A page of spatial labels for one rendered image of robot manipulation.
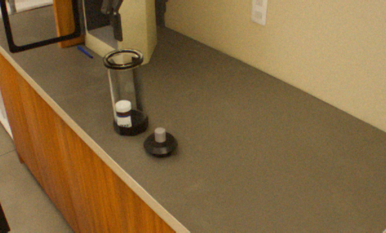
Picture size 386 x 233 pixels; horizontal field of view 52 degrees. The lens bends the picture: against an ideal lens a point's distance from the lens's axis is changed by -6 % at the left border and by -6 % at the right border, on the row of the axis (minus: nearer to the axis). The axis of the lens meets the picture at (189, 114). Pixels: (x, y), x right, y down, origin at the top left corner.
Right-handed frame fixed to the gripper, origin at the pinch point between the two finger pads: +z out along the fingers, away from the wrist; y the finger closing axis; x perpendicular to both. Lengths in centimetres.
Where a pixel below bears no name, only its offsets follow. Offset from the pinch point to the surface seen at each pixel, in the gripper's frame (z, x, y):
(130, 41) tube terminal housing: 21.4, -38.0, -19.5
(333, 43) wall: 14, 21, -58
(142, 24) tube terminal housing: 16.7, -37.9, -25.2
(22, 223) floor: 125, -87, 31
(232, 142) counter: 32.3, 19.2, -14.8
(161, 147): 28.2, 12.3, 4.1
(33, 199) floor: 126, -101, 18
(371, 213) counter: 32, 61, -20
